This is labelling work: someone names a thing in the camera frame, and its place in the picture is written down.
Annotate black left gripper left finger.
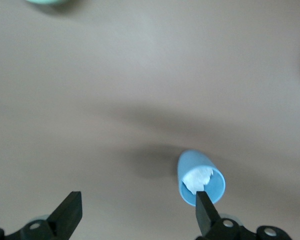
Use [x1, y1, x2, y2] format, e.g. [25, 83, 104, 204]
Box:
[0, 191, 83, 240]

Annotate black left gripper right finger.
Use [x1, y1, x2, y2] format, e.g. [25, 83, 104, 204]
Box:
[194, 191, 291, 240]

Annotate white tissue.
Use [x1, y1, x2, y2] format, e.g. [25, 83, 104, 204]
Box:
[181, 167, 215, 196]

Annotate blue cup holding tissue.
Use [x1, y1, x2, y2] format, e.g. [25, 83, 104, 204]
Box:
[176, 149, 227, 207]

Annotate pale green bowl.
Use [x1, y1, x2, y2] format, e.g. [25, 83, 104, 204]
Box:
[24, 0, 68, 6]

